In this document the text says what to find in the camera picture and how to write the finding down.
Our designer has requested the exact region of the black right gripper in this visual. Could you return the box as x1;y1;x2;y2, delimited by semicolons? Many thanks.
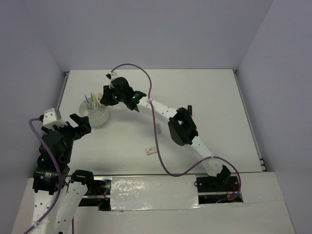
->
100;85;126;107

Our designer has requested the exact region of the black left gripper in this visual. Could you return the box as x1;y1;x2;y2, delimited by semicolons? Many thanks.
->
43;113;92;162

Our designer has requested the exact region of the yellow clear pen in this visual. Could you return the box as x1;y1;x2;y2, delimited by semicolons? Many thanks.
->
93;93;97;109

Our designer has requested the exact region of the white staple box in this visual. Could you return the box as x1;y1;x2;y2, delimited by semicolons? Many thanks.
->
145;146;157;156

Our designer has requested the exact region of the pink capped black highlighter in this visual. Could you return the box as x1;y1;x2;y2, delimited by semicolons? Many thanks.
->
187;105;193;117

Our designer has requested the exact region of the blue clear pen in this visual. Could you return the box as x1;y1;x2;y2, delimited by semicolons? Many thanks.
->
90;92;95;110

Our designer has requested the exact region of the beige long eraser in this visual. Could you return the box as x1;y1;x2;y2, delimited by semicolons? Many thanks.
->
156;123;162;134

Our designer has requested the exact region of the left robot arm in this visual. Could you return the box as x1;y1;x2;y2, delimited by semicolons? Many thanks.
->
26;108;96;234

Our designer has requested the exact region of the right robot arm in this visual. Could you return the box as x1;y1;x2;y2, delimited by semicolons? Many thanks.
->
100;73;231;191

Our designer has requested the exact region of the white round container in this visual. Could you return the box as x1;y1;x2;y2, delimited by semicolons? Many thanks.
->
78;100;109;128

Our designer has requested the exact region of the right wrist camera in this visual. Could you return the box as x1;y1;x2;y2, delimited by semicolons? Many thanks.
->
106;72;119;89

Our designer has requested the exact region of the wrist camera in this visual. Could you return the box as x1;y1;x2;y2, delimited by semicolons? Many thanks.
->
42;108;66;130
106;72;119;89

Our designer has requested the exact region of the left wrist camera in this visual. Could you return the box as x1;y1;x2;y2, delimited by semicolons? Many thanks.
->
42;108;66;130

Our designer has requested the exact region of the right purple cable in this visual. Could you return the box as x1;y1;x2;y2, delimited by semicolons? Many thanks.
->
109;63;242;202

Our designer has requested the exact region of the purple cable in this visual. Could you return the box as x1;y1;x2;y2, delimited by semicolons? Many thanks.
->
25;117;75;234
109;63;242;202

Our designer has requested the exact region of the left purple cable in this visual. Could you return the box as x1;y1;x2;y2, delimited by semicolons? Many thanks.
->
25;117;75;234

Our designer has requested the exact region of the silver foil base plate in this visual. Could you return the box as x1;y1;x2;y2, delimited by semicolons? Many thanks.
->
110;175;200;211

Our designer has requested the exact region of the black mounting rail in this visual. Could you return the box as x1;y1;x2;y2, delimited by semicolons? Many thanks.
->
79;175;242;211

